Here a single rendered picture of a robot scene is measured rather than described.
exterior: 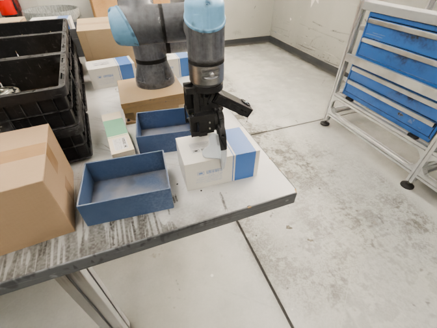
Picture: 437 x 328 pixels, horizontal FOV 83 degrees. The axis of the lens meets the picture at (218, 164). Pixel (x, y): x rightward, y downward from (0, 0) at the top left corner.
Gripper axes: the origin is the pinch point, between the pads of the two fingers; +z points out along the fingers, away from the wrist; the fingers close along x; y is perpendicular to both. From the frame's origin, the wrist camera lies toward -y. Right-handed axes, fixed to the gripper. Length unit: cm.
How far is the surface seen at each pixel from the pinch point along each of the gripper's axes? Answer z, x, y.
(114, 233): 6.2, 13.8, 28.3
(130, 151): 0.9, -8.4, 22.7
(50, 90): -16.4, -14.5, 36.9
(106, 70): -1, -69, 30
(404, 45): 1, -65, -136
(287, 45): 69, -304, -207
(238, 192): 6.3, 10.4, -2.7
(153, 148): 3.9, -12.4, 16.3
